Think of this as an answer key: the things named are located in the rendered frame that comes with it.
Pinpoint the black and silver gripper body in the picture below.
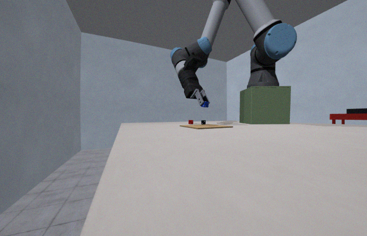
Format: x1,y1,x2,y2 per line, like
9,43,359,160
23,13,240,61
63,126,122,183
175,53,203,99

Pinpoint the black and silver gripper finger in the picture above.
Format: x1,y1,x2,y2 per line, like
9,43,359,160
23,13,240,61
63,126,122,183
190,89,205,106
200,90,210,104

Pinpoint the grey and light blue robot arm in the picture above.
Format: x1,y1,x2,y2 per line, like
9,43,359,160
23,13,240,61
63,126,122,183
170,0,297,88

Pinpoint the tan square mat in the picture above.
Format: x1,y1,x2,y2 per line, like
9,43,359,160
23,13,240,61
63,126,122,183
180,124,233,129

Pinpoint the blue die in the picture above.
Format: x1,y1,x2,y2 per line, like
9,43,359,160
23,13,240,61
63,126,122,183
201,101,209,107

